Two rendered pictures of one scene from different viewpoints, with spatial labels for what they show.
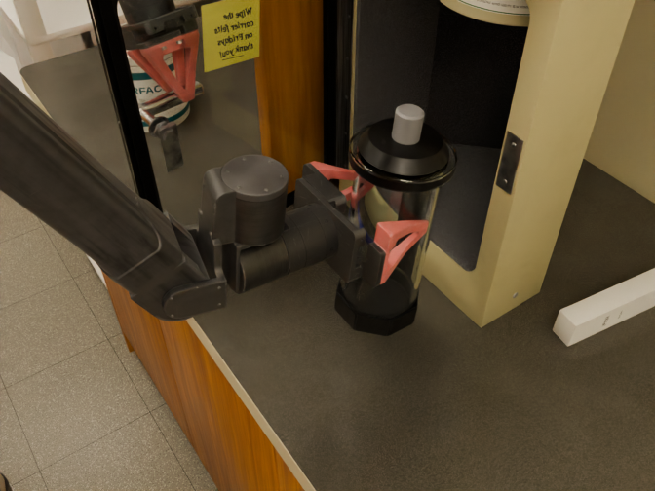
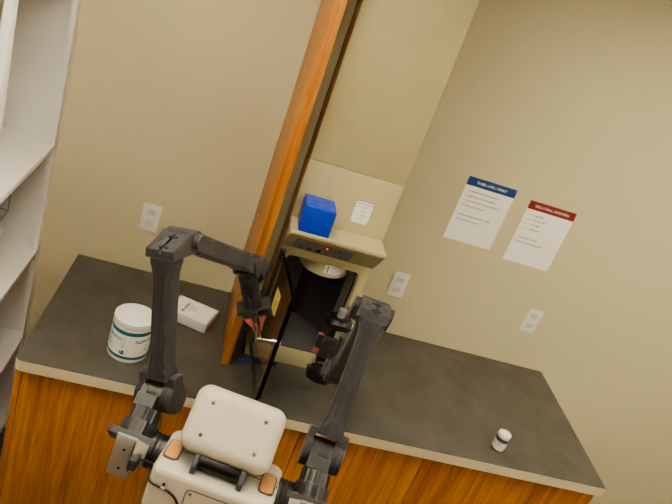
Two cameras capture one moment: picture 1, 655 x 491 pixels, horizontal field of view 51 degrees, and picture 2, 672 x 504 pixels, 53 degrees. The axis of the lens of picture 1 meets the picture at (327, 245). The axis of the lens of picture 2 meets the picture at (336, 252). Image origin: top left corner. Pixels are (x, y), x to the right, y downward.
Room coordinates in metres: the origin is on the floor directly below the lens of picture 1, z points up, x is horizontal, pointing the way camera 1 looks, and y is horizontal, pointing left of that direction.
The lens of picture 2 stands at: (-0.11, 1.80, 2.35)
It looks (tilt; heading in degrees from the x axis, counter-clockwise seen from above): 24 degrees down; 292
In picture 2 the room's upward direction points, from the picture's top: 21 degrees clockwise
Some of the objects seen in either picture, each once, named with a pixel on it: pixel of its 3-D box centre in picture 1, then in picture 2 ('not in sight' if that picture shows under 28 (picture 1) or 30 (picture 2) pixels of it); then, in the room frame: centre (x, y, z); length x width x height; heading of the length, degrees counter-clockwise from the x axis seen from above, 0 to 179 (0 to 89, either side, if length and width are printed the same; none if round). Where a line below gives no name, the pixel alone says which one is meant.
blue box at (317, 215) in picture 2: not in sight; (316, 215); (0.73, -0.01, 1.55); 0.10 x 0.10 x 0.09; 35
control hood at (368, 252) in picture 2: not in sight; (333, 248); (0.66, -0.06, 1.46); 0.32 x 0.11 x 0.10; 35
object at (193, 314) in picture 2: not in sight; (192, 313); (1.08, -0.02, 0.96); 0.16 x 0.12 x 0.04; 18
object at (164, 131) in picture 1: (169, 146); not in sight; (0.62, 0.18, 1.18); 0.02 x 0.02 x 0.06; 41
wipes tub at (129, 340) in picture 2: not in sight; (131, 332); (1.06, 0.32, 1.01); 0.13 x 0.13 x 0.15
